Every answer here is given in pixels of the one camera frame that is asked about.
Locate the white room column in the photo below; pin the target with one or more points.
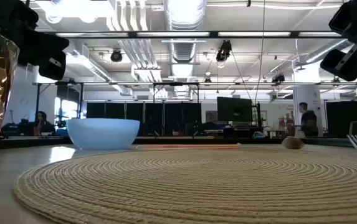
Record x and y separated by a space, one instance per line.
312 96

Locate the black ceiling spotlight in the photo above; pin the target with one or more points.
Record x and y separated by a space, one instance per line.
224 51
116 56
278 77

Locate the light blue bowl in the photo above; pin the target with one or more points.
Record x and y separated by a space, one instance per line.
103 133

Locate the person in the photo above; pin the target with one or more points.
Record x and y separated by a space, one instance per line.
309 123
42 123

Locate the silver ventilation duct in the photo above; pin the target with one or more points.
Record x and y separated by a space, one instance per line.
184 49

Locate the black computer monitor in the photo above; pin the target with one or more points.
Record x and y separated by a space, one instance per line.
234 109

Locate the black background robot rig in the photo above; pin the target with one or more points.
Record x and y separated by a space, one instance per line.
13 129

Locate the black partition panels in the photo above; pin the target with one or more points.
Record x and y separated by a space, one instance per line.
340 118
116 118

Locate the black overhead light bar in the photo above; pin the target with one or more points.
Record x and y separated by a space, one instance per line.
131 34

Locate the round woven beige placemat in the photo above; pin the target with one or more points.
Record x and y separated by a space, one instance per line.
197 186

